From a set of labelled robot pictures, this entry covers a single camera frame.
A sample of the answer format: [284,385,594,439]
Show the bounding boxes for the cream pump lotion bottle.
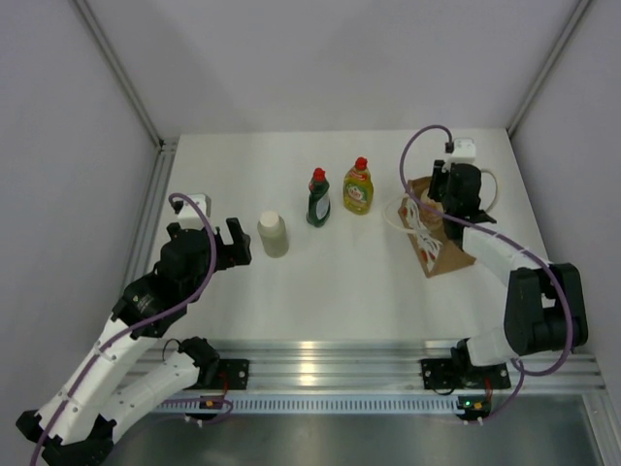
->
[419,187,443,231]

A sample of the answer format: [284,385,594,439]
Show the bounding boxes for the purple cable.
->
[29,192,234,466]
[400,124,576,423]

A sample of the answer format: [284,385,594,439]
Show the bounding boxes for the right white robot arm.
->
[429,160,589,385]

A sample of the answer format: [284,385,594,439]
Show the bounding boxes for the left aluminium frame post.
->
[69,0,162,149]

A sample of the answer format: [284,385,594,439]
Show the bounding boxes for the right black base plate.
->
[420,358,459,395]

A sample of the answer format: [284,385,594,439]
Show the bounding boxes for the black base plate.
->
[211,358,250,391]
[420,358,459,395]

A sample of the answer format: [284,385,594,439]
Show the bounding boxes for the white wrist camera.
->
[444,138,476,164]
[169,193,212,230]

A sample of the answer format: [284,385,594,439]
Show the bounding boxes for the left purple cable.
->
[29,192,234,466]

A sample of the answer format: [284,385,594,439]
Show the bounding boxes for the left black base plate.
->
[211,358,250,391]

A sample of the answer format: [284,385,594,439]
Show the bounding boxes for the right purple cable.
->
[400,124,576,423]

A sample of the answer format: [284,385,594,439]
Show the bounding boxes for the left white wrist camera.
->
[169,193,212,230]

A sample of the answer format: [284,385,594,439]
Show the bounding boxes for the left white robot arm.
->
[16,217,251,465]

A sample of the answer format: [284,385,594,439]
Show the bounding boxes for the clear red-capped bottle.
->
[343,156,374,215]

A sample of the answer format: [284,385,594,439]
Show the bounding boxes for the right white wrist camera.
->
[444,138,476,164]

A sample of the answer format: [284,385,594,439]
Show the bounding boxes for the white slotted cable duct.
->
[120,393,491,416]

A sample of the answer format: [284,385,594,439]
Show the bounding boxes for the green dish soap bottle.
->
[306,167,331,227]

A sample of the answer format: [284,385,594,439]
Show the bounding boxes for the right aluminium frame post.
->
[506,0,596,139]

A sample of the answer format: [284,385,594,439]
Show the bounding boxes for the aluminium frame post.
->
[506,0,596,139]
[69,0,162,149]

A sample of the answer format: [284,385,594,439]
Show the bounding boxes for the green white-capped bottle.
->
[257,211,289,258]

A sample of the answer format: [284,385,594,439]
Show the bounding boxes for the aluminium mounting rail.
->
[121,340,605,394]

